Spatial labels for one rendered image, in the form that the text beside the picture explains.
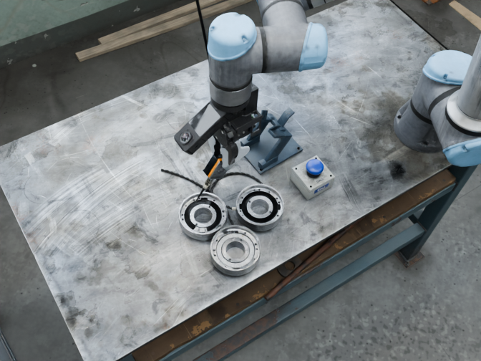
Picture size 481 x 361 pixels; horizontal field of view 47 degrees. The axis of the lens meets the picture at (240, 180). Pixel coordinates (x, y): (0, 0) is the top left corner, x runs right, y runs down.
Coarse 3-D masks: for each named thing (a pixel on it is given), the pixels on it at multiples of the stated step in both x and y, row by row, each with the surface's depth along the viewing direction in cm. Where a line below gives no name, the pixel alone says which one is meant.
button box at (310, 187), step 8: (296, 168) 126; (304, 168) 126; (296, 176) 126; (304, 176) 125; (312, 176) 124; (320, 176) 125; (328, 176) 125; (296, 184) 128; (304, 184) 124; (312, 184) 124; (320, 184) 124; (328, 184) 126; (304, 192) 126; (312, 192) 124; (320, 192) 127
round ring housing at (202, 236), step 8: (184, 200) 121; (192, 200) 122; (216, 200) 122; (184, 208) 121; (200, 208) 121; (208, 208) 121; (224, 208) 121; (192, 216) 120; (224, 216) 121; (184, 224) 119; (200, 224) 119; (208, 224) 119; (224, 224) 118; (184, 232) 119; (192, 232) 116; (208, 232) 117; (216, 232) 117; (200, 240) 120
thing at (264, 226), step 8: (256, 184) 124; (264, 184) 124; (240, 192) 122; (248, 192) 124; (272, 192) 124; (240, 200) 123; (256, 200) 123; (264, 200) 123; (280, 200) 123; (248, 208) 121; (272, 208) 122; (240, 216) 119; (256, 216) 120; (264, 216) 120; (280, 216) 119; (248, 224) 119; (256, 224) 118; (264, 224) 118; (272, 224) 119
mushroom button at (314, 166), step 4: (308, 160) 124; (312, 160) 124; (316, 160) 124; (320, 160) 124; (308, 164) 123; (312, 164) 123; (316, 164) 123; (320, 164) 123; (308, 168) 123; (312, 168) 122; (316, 168) 122; (320, 168) 122; (308, 172) 123; (312, 172) 122; (316, 172) 122; (320, 172) 122
